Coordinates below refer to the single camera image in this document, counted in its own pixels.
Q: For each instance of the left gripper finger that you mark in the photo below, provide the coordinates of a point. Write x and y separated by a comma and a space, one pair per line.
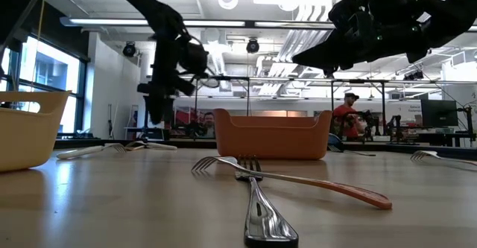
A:
167, 110
154, 110

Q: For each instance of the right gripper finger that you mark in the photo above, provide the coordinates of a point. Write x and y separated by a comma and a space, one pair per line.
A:
324, 63
322, 50

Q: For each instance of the all-silver fork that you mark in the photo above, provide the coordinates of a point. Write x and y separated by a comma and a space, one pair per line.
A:
266, 218

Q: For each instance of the black background robot arm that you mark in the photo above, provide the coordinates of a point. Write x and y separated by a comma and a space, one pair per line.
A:
367, 119
395, 123

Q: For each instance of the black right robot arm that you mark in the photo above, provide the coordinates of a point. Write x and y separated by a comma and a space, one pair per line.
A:
454, 13

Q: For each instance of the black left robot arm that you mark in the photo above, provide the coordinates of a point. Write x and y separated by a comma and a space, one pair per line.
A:
149, 6

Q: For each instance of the black metal gantry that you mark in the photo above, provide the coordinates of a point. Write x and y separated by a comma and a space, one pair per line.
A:
290, 79

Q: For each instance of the black ceiling spot lamp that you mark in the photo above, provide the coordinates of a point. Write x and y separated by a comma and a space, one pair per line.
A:
129, 50
252, 46

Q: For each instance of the person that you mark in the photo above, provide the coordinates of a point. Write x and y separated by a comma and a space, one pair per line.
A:
344, 117
208, 123

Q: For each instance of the long ceiling light strip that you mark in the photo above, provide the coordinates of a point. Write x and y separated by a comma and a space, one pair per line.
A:
112, 22

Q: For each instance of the orange plastic bin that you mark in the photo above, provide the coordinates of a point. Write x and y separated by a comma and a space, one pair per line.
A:
272, 136

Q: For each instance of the black computer monitor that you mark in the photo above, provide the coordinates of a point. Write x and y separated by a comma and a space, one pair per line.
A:
439, 113

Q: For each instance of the large window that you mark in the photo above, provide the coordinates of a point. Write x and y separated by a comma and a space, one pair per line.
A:
48, 69

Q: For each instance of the yellow plastic bin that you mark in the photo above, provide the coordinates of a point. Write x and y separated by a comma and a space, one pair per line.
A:
26, 136

